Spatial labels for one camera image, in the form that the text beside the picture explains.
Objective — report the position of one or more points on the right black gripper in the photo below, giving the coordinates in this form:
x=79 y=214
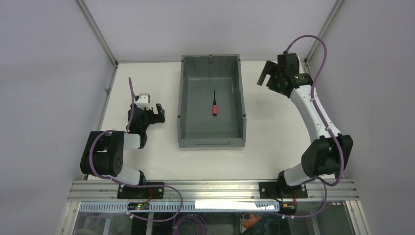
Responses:
x=270 y=77

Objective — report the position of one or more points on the aluminium front rail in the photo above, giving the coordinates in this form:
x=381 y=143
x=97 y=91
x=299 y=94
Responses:
x=193 y=190

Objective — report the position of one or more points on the white slotted cable duct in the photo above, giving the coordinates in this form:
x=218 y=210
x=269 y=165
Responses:
x=194 y=206

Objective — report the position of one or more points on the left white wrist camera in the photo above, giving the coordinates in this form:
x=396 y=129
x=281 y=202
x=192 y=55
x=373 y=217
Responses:
x=142 y=101

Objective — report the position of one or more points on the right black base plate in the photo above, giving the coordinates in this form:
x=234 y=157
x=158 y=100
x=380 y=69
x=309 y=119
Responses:
x=269 y=192

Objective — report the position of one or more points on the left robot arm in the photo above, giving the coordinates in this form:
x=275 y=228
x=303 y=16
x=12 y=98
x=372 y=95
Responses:
x=104 y=150

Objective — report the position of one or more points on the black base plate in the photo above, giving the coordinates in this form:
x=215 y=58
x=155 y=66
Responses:
x=155 y=190
x=269 y=192

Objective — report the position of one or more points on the grey plastic bin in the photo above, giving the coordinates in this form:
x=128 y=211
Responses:
x=201 y=75

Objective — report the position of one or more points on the orange object under table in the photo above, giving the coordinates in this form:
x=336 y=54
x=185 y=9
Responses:
x=247 y=220

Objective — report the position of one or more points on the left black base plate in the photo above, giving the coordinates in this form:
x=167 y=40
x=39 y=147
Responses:
x=155 y=190

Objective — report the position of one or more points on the aluminium frame post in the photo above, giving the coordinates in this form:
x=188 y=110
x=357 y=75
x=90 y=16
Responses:
x=96 y=31
x=324 y=29

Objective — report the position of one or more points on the red handled screwdriver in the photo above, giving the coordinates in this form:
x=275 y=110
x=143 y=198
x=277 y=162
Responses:
x=214 y=107

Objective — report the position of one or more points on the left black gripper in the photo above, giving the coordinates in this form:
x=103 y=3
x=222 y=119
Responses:
x=152 y=116

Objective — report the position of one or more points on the left aluminium frame post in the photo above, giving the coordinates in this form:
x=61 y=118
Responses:
x=96 y=31

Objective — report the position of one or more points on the right aluminium frame post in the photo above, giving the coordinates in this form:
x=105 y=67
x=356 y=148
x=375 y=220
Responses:
x=324 y=29

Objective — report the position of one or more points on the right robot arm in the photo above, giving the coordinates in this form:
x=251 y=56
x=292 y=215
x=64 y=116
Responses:
x=329 y=149

